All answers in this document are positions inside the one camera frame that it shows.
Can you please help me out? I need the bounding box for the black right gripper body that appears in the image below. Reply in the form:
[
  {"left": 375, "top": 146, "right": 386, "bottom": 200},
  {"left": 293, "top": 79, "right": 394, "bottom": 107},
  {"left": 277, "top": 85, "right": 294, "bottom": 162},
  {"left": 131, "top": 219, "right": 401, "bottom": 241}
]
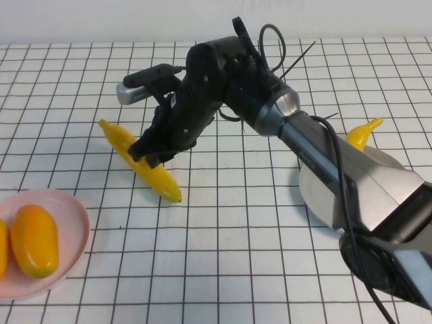
[{"left": 141, "top": 80, "right": 222, "bottom": 153}]

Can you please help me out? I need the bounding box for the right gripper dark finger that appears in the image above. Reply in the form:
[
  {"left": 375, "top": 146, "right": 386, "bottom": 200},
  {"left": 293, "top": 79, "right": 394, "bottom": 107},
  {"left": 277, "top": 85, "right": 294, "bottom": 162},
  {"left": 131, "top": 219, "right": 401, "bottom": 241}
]
[
  {"left": 128, "top": 134, "right": 151, "bottom": 162},
  {"left": 144, "top": 151, "right": 177, "bottom": 170}
]

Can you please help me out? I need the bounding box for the yellow banana hooked stem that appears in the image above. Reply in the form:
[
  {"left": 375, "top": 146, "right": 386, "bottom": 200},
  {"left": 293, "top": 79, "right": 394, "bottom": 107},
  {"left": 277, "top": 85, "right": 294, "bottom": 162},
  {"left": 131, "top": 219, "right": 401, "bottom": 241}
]
[{"left": 98, "top": 118, "right": 183, "bottom": 204}]

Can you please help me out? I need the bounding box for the orange-blushed mango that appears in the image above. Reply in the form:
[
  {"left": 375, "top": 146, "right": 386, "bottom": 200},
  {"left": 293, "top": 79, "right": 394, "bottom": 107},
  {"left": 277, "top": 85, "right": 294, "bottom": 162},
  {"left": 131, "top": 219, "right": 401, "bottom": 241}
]
[{"left": 9, "top": 205, "right": 61, "bottom": 279}]

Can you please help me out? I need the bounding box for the plain yellow mango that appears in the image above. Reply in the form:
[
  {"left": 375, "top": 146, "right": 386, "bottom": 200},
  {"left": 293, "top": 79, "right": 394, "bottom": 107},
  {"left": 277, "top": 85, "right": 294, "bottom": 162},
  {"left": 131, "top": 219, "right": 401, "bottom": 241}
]
[{"left": 0, "top": 219, "right": 10, "bottom": 281}]

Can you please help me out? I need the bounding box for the yellow banana straight stem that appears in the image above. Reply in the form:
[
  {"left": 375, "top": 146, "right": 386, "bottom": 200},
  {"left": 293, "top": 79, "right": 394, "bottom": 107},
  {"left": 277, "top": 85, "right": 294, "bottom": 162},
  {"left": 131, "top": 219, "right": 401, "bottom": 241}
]
[{"left": 344, "top": 117, "right": 385, "bottom": 153}]

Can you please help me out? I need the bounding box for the pink round plate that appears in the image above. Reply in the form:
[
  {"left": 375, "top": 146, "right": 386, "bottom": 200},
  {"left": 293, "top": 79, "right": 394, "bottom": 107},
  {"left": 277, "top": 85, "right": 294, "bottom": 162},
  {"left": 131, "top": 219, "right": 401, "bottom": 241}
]
[{"left": 0, "top": 188, "right": 91, "bottom": 300}]

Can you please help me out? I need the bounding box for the grey round plate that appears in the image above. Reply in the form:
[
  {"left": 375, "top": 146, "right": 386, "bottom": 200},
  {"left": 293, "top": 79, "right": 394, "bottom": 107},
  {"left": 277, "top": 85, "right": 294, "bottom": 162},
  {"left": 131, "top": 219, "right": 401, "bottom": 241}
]
[{"left": 298, "top": 144, "right": 408, "bottom": 232}]

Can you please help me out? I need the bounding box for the white grid-pattern tablecloth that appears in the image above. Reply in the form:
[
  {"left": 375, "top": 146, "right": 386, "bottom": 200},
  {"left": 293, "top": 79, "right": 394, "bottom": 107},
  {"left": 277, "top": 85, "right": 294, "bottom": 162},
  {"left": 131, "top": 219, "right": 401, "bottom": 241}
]
[{"left": 0, "top": 37, "right": 432, "bottom": 324}]

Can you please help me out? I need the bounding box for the thin black zip tie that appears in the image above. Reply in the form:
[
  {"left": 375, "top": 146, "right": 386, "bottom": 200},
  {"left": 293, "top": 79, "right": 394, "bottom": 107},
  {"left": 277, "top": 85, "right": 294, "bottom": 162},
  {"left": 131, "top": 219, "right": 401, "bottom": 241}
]
[{"left": 281, "top": 40, "right": 317, "bottom": 79}]

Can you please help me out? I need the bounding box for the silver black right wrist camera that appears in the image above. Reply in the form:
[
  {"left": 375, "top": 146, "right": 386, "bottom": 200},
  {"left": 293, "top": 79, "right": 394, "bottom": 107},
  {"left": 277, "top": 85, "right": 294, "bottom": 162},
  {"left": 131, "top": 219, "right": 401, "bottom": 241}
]
[{"left": 116, "top": 63, "right": 185, "bottom": 106}]

